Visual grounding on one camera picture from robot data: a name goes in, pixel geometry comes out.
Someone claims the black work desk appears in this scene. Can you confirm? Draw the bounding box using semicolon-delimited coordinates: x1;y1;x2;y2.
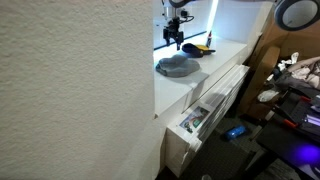
255;87;320;180

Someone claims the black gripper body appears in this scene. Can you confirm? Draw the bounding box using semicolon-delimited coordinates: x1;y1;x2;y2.
162;18;185;41

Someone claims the red handled tool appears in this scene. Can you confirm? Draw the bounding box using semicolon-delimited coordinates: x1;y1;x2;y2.
299;95;313;104
282;118;300;130

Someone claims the dark window frame rail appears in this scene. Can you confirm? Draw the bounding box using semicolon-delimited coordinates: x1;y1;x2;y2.
153;30;208;52

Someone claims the white crumpled cloth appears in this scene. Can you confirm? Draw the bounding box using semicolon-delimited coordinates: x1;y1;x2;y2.
256;89;280;103

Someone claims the pile of clothes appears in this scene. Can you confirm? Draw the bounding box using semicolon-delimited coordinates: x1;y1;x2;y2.
275;51;320;92

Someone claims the colourful sticker on radiator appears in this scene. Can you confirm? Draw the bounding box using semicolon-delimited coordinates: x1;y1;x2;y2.
179;105;211;135

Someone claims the white roller blind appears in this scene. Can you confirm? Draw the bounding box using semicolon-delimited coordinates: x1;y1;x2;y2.
152;0;214;50

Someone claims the navy cap with yellow logo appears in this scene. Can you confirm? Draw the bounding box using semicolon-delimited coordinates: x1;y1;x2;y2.
181;42;217;59

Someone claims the tall brown cardboard sheet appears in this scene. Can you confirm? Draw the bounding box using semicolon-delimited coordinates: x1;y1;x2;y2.
237;12;320;118

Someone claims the gray cap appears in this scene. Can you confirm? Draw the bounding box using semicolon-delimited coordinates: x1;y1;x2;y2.
155;54;202;79

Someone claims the open white drawer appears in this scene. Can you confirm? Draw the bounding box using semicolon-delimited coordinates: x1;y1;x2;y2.
164;64;251;178

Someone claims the blue tennis ball can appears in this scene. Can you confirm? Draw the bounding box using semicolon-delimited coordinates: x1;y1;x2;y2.
224;124;248;141

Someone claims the white glue bottle red cap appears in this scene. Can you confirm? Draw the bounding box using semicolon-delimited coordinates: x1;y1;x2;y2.
206;30;214;49

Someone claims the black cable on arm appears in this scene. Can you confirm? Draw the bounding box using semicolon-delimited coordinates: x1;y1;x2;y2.
179;9;195;23

